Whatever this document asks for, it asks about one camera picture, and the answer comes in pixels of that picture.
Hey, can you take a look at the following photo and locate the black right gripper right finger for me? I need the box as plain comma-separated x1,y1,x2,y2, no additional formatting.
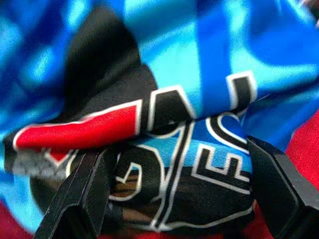
246,135,319,239

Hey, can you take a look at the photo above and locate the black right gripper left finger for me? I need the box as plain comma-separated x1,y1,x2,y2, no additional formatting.
33,148,118,239

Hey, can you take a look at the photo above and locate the blue jersey with black letters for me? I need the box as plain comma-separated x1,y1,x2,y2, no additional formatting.
0,0,319,235

